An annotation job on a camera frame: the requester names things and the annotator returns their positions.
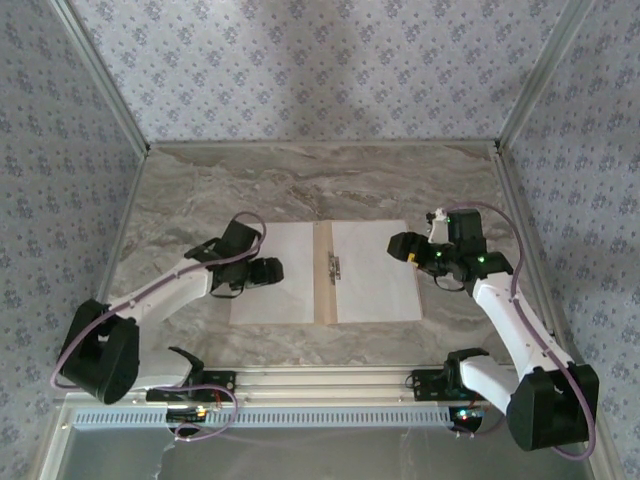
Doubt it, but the metal folder clip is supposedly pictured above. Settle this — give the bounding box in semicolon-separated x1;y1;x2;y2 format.
326;251;344;287

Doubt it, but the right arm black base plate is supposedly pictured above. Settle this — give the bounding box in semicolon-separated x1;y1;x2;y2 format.
410;368;504;404

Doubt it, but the aluminium frame post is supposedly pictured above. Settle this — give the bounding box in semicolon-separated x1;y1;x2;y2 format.
49;0;151;156
497;0;596;154

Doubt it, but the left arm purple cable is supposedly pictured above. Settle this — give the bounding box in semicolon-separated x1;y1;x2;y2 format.
52;211;270;444

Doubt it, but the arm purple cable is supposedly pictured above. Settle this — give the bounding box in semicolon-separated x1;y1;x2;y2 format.
447;200;599;460
52;211;270;444

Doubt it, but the aluminium mounting rail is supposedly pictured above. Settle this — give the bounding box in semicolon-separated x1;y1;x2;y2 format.
54;366;599;406

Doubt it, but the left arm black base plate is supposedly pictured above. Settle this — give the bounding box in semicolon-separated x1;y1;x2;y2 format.
144;368;237;402

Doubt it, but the grey metal panel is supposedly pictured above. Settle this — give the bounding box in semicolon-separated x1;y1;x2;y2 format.
37;404;609;480

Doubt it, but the aluminium side rail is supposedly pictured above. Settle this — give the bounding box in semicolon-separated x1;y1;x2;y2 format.
491;144;591;369
94;147;151;311

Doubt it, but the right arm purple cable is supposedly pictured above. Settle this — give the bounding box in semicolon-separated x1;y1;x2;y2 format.
447;200;599;460

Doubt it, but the white paper sheet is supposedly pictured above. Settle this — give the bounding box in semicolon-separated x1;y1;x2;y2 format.
228;222;317;325
330;219;424;324

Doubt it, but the grey slotted cable duct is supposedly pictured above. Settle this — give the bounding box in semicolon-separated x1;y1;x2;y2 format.
72;405;459;430

